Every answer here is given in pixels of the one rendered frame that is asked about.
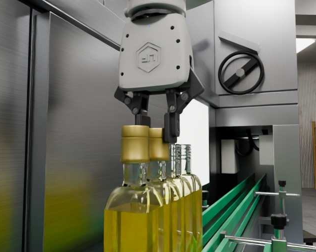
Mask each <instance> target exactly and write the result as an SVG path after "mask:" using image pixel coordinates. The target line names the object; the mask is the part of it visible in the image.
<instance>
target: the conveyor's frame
mask: <svg viewBox="0 0 316 252"><path fill-rule="evenodd" d="M264 192H269V193H270V186H269V185H267V186H266V188H265V190H264ZM270 204H271V203H270V195H262V196H261V198H260V200H259V202H258V204H257V206H256V208H255V210H254V212H253V214H252V217H251V219H250V221H249V223H248V225H247V227H246V229H245V231H244V233H243V235H242V238H250V239H259V240H260V239H261V237H262V233H263V230H264V226H265V225H264V224H260V227H261V236H260V238H259V217H267V215H268V211H269V207H270ZM258 248H259V246H256V245H249V244H241V243H238V245H237V247H236V249H235V251H234V252H258Z"/></svg>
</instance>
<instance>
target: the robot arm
mask: <svg viewBox="0 0 316 252"><path fill-rule="evenodd" d="M211 1H213V0H127V8H125V9H124V15H125V16H126V17H127V18H128V17H130V18H131V19H130V22H128V23H126V24H125V27H124V30H123V35H122V39H121V45H120V53H119V65H118V87H117V89H116V91H115V93H114V97H115V98H116V99H117V100H119V101H121V102H122V103H124V104H125V105H126V106H127V107H128V108H129V109H130V110H131V113H132V114H133V115H135V125H139V126H148V127H149V128H151V118H150V116H148V104H149V97H150V95H161V94H166V100H167V107H168V109H167V113H165V115H164V141H165V142H166V143H177V141H178V137H180V114H182V113H183V110H184V109H185V108H186V106H187V105H188V104H189V103H190V102H191V101H192V100H193V99H195V98H196V97H198V96H199V95H201V94H202V93H203V92H204V91H205V87H204V86H203V84H202V83H201V81H200V80H199V78H198V77H197V75H196V73H195V72H194V60H193V51H192V43H191V37H190V32H189V27H188V23H187V20H186V11H188V10H191V9H193V8H196V7H198V6H201V5H203V4H206V3H208V2H211ZM128 92H132V93H133V98H132V97H130V96H129V95H128Z"/></svg>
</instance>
